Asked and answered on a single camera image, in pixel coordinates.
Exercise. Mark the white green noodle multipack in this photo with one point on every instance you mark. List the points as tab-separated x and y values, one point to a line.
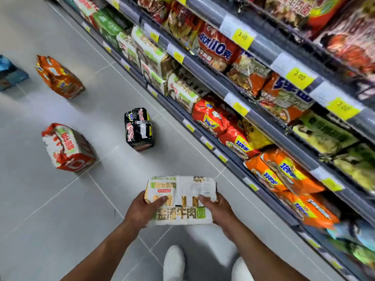
184	193

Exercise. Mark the person's left thumb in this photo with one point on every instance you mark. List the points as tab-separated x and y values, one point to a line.
159	201

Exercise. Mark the brown orange noodle pack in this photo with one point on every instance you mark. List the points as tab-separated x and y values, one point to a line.
247	74

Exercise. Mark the pale green noodle pack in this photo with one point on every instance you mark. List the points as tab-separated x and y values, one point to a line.
322	134
357	168

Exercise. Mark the red white noodle multipack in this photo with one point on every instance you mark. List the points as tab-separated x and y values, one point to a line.
69	149

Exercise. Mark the row of white green packs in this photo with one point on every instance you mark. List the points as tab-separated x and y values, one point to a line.
152	59

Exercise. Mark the person's right forearm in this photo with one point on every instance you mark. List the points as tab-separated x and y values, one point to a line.
260	257

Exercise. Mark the white right shoe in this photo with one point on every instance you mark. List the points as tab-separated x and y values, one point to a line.
240	270

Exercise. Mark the black noodle multipack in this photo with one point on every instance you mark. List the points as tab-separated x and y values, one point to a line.
139	128

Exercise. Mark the light blue noodle pack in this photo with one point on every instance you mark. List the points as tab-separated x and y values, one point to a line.
354	232

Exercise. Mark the row of green noodle packs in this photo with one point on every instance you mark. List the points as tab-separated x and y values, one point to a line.
107	24

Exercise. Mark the white shoe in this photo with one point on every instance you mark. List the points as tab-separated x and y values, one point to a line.
173	264
240	270

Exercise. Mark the person's right hand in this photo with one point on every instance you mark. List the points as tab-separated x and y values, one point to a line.
224	215

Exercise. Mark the blue noodle multipack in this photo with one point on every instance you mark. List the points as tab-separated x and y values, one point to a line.
10	74

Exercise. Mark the orange blue print noodle pack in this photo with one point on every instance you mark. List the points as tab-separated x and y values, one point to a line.
285	98

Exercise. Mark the orange noodle multipack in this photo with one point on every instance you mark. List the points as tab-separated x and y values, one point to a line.
58	77

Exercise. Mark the row of red brown packs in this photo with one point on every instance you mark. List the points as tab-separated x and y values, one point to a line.
345	29

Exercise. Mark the red blue print noodle pack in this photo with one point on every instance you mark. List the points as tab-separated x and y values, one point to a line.
216	46

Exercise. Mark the row of dark red packs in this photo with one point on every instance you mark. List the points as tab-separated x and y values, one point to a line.
172	17

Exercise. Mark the gray metal store shelf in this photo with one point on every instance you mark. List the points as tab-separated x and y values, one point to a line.
281	141

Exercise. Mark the person's right thumb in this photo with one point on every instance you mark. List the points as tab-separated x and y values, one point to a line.
206	199

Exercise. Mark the yellow noodle pack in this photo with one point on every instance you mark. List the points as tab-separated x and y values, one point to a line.
255	134

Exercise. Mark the person's left forearm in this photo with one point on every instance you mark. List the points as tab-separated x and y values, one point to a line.
102	254

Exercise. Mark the person's left hand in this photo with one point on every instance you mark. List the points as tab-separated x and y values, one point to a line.
139	212

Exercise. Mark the white left shoe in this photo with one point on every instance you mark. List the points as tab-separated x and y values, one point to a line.
173	264

